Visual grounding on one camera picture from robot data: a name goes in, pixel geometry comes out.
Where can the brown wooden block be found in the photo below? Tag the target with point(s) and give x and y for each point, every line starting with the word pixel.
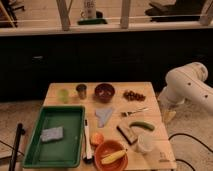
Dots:
pixel 127 133

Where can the green plastic tray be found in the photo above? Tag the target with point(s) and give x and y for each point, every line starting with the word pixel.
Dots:
pixel 63 153

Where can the light blue cloth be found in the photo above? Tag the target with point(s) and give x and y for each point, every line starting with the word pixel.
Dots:
pixel 103 115

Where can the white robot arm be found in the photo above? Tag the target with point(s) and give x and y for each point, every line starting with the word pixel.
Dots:
pixel 185 82

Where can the green cucumber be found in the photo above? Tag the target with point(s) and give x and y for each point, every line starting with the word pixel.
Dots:
pixel 143 125

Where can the white plastic cup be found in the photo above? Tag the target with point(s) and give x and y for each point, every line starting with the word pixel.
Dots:
pixel 145 143

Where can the dark metal cup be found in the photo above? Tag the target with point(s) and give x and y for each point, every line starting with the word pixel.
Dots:
pixel 82 91

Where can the silver fork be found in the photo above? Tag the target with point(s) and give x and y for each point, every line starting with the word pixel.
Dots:
pixel 128 113

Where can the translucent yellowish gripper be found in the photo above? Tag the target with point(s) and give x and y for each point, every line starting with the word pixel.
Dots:
pixel 168 115

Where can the green flat object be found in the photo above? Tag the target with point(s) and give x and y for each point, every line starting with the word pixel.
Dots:
pixel 92 21

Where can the blue-grey sponge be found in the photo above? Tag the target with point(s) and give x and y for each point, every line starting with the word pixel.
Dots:
pixel 51 134

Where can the green translucent cup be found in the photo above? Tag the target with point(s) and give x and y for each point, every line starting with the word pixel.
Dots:
pixel 63 95

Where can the black pole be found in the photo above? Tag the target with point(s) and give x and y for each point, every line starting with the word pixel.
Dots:
pixel 19 132

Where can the orange bowl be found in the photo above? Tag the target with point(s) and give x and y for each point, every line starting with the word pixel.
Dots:
pixel 106 148

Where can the orange carrot piece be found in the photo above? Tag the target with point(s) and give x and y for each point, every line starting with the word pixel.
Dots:
pixel 96 139

